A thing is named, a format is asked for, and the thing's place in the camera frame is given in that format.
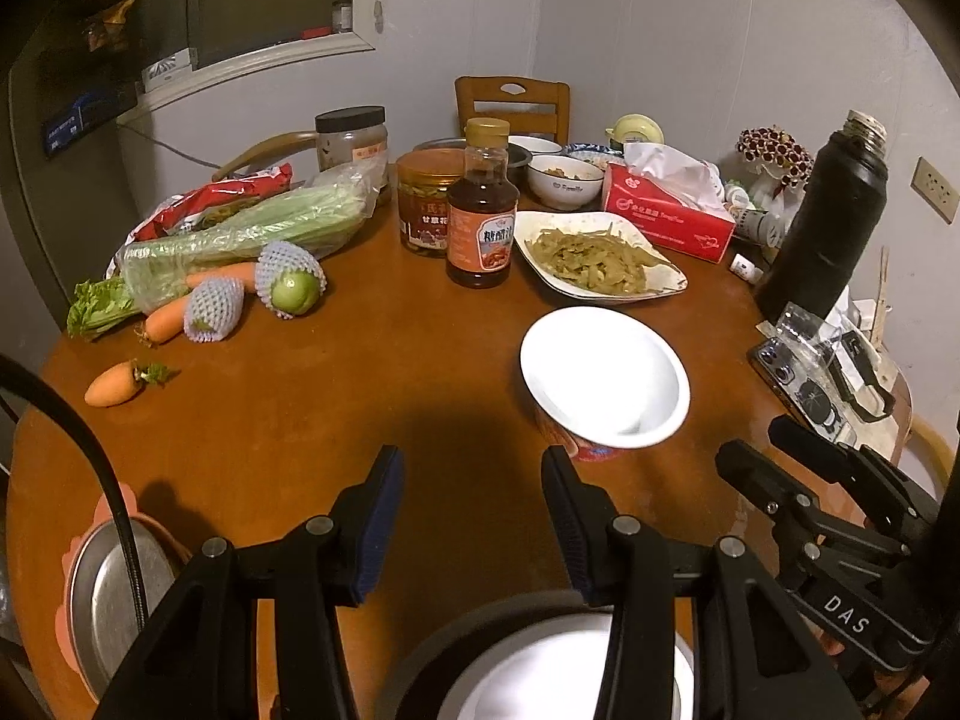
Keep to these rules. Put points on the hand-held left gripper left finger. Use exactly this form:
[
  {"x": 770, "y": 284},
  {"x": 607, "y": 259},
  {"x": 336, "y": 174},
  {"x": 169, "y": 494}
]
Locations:
[{"x": 379, "y": 532}]

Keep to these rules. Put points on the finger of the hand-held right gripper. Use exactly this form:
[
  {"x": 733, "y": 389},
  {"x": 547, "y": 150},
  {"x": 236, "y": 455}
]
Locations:
[
  {"x": 757, "y": 480},
  {"x": 817, "y": 442}
]

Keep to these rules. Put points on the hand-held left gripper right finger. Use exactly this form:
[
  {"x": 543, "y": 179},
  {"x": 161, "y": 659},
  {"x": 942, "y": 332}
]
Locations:
[{"x": 570, "y": 540}]

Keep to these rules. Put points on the black bowl white inside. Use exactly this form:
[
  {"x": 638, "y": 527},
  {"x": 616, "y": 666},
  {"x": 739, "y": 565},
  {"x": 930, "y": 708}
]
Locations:
[{"x": 450, "y": 637}]

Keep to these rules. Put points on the red paper noodle bowl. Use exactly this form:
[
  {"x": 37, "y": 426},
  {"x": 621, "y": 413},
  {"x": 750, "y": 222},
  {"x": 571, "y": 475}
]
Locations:
[{"x": 600, "y": 375}]

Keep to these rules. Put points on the round metal pan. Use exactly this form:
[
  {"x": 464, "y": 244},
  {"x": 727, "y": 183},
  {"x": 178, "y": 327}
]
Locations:
[{"x": 97, "y": 600}]

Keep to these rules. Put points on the pink scalloped plate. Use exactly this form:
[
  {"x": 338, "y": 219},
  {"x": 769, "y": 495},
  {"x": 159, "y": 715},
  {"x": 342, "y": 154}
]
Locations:
[{"x": 86, "y": 532}]

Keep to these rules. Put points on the person's right hand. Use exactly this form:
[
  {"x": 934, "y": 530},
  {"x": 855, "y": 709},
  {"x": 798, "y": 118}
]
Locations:
[{"x": 832, "y": 643}]

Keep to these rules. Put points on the smartphone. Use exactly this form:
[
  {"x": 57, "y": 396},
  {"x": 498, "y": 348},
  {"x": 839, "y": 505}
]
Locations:
[{"x": 802, "y": 390}]

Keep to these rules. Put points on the curved wooden chair back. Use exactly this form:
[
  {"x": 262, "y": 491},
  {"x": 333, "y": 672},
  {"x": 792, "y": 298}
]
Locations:
[
  {"x": 262, "y": 146},
  {"x": 934, "y": 439}
]

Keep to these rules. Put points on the clear plastic wrapper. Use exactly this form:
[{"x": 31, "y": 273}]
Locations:
[{"x": 806, "y": 326}]

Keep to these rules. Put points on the wooden sticks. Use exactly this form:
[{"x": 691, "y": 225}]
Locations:
[{"x": 881, "y": 285}]

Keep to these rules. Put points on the black thermos flask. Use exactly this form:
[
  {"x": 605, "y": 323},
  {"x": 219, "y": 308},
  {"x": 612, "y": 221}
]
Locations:
[{"x": 825, "y": 225}]

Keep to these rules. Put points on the white pill bottle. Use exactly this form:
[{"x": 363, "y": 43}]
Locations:
[{"x": 757, "y": 225}]

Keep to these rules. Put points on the green fruit in foam net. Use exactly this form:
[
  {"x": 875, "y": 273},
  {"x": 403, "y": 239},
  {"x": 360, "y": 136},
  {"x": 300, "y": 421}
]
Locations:
[
  {"x": 292, "y": 289},
  {"x": 214, "y": 309}
]

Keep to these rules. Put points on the plate of pickled vegetables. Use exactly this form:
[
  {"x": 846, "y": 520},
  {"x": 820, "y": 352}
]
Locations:
[{"x": 600, "y": 259}]

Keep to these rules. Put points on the red tissue box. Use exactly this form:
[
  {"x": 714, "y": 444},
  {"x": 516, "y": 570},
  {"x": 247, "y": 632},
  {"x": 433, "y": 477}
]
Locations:
[{"x": 660, "y": 214}]

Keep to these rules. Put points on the flower decoration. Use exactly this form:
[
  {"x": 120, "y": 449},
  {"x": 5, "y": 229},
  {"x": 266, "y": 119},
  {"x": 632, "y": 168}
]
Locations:
[{"x": 776, "y": 154}]

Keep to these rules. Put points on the large carrot with stem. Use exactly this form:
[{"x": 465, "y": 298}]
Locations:
[{"x": 112, "y": 386}]

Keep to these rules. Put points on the brown sauce bottle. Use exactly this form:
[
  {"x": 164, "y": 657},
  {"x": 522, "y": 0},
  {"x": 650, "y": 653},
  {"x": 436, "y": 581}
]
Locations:
[{"x": 481, "y": 232}]

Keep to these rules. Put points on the celery bunch in plastic bag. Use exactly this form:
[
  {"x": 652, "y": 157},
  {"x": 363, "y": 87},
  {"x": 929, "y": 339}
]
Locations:
[{"x": 262, "y": 229}]

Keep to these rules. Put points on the glass jar of pickles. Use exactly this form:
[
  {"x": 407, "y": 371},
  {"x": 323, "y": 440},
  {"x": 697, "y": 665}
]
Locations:
[{"x": 424, "y": 202}]

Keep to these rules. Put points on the white ceramic bowl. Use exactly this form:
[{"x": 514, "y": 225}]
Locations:
[{"x": 564, "y": 184}]

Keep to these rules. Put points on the tape roll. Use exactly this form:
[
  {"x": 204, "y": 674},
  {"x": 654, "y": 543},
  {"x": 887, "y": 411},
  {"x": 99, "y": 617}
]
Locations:
[{"x": 636, "y": 131}]

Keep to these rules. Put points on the blue patterned bowl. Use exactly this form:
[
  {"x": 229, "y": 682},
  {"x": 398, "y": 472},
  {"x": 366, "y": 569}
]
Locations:
[{"x": 592, "y": 154}]

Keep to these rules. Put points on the red snack bag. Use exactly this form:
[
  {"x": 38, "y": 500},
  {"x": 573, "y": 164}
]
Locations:
[{"x": 225, "y": 191}]

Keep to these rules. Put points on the plastic jar with black lid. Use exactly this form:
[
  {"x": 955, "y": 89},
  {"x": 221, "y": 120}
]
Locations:
[{"x": 351, "y": 141}]

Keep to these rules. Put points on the white bowl with dark rim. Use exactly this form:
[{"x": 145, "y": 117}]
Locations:
[{"x": 534, "y": 144}]

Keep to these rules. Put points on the grey refrigerator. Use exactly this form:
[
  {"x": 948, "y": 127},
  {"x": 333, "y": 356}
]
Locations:
[{"x": 60, "y": 202}]

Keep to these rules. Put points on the white flat box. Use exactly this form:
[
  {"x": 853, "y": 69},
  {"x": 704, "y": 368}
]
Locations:
[{"x": 169, "y": 69}]

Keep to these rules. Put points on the blue box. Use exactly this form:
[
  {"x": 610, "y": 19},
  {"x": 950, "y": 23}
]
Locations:
[{"x": 75, "y": 124}]

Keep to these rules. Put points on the white framed window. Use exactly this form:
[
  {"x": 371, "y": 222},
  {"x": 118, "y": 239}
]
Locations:
[{"x": 262, "y": 0}]

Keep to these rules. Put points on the wall outlet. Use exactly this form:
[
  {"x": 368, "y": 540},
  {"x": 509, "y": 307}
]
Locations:
[{"x": 936, "y": 189}]

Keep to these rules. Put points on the black wall shelf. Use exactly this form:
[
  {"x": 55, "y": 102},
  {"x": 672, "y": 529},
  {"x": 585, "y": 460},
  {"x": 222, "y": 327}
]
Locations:
[{"x": 105, "y": 15}]

